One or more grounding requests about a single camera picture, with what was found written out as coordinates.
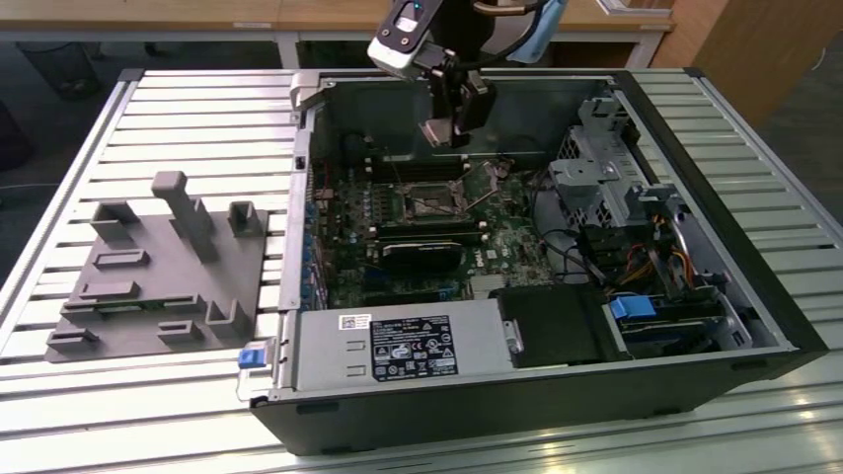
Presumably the green motherboard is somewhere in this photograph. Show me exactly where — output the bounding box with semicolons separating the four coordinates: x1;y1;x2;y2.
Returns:
303;147;579;310

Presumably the blue cable sleeve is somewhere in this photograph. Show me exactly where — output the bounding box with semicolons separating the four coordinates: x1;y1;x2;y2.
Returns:
510;0;570;64

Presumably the silver power supply unit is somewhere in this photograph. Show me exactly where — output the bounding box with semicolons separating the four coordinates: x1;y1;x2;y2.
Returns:
288;309;522;391

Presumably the wooden desk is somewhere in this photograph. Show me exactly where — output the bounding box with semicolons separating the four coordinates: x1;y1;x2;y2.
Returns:
0;0;678;45

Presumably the blue disk carrier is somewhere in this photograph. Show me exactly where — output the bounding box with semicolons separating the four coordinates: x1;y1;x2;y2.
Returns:
608;294;660;322

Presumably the grey parts rack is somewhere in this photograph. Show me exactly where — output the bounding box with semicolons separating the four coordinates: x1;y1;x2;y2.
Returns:
43;170;271;365

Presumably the black disk drive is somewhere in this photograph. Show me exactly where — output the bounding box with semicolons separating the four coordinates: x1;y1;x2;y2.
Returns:
618;315;726;356

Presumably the coloured power wire bundle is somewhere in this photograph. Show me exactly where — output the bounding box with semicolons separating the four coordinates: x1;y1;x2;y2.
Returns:
608;211;699;297

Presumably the CPU socket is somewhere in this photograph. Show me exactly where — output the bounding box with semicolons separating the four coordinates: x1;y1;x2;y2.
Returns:
396;181;475;222

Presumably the wooden cabinet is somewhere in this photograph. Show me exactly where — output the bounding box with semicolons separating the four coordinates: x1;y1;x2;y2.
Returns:
648;0;843;127

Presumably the green RAM stick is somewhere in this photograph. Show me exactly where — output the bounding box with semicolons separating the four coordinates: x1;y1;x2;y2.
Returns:
91;301;199;317

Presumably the metal drive cage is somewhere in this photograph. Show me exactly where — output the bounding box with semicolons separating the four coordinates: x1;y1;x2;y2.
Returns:
547;96;680;233

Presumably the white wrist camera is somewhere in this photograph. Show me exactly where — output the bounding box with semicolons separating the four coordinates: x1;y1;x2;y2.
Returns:
367;0;458;81

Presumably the metal socket cover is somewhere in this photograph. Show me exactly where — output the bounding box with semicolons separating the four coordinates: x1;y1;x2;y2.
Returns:
459;160;510;209

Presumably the silver chipset heatsink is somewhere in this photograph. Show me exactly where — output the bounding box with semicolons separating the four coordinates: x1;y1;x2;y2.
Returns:
471;276;508;300

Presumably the silver CPU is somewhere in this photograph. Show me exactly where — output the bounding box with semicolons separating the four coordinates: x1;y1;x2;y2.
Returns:
418;117;458;148

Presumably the black plastic duct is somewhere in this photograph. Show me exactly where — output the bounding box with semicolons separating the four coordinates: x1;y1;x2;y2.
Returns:
490;283;627;370

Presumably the black graphics card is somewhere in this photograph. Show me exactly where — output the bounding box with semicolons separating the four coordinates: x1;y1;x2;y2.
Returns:
378;239;464;278

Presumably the black PC case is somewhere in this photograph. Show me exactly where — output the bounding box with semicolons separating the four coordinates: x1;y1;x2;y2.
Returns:
248;66;830;458

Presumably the black waste bin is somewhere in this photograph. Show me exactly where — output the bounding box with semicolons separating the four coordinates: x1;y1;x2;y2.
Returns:
16;41;104;100

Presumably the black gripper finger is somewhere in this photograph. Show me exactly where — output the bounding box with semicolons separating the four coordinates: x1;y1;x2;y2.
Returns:
427;58;463;123
451;70;500;149

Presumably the black cable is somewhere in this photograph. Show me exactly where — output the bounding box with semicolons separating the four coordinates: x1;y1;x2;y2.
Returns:
536;226;598;285

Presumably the black RAM slot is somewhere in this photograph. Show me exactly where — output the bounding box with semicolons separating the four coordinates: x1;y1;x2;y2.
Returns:
362;167;470;177
359;231;488;240
359;220;488;229
362;154;470;165
359;236;488;245
362;161;470;171
359;225;488;234
362;173;470;183

